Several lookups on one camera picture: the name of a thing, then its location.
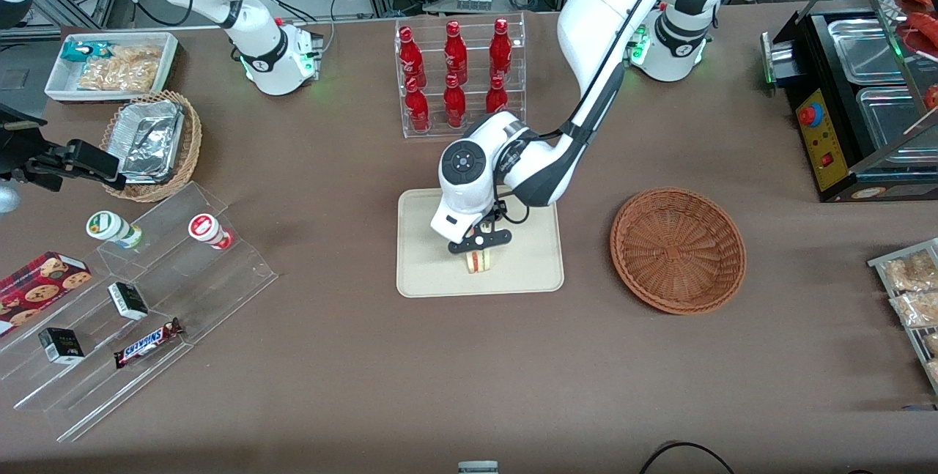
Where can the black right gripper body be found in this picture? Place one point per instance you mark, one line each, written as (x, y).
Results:
(38, 163)

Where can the triangle sandwich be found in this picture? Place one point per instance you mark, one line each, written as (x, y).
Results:
(478, 262)

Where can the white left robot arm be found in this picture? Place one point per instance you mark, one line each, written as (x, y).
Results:
(593, 12)

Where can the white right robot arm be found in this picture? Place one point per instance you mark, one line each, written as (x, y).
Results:
(256, 49)

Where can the beige plastic tray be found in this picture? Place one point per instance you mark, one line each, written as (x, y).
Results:
(531, 261)

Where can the light wicker basket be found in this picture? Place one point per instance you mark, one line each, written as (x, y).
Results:
(192, 144)

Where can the brown wicker basket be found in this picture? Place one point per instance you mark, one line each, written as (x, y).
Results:
(678, 250)

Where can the grey tray with snack bags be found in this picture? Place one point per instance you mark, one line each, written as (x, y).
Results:
(879, 263)

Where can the stack of foil containers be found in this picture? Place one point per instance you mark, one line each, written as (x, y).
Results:
(150, 141)

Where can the green lid drink cup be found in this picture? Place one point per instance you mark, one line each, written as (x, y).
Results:
(110, 227)

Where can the white rectangular snack bin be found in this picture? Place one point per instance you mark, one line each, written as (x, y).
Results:
(62, 82)

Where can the clear bag of crackers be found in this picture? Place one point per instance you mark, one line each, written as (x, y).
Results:
(121, 69)

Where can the red cookie box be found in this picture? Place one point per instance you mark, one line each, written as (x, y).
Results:
(40, 283)

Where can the teal snack packet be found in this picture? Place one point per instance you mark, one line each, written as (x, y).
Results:
(84, 50)

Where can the red soda bottle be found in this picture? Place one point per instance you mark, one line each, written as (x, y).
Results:
(418, 108)
(455, 53)
(496, 97)
(455, 104)
(410, 56)
(500, 49)

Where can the red lid drink cup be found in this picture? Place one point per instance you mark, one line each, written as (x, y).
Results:
(205, 228)

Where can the small black box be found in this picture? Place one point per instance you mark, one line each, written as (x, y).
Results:
(61, 346)
(128, 300)

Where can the clear acrylic bottle rack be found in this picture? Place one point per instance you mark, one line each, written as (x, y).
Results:
(516, 56)

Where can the clear acrylic tiered stand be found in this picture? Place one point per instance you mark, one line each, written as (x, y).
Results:
(220, 291)

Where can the snickers chocolate bar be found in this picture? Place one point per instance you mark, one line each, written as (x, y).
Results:
(146, 343)

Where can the white power strip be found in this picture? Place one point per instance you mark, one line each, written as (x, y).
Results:
(473, 1)

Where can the grey object at table edge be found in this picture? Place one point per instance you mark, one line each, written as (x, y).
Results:
(478, 467)

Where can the black food warmer cabinet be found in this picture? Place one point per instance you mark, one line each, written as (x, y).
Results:
(806, 56)

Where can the steel warmer pan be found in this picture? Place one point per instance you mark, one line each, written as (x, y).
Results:
(865, 49)
(890, 126)

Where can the clear bag of fried snacks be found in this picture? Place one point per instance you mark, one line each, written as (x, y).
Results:
(912, 270)
(916, 309)

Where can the red fried food piece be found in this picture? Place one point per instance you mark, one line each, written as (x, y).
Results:
(925, 31)

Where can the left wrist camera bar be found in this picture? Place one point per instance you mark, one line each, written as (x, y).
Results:
(480, 241)

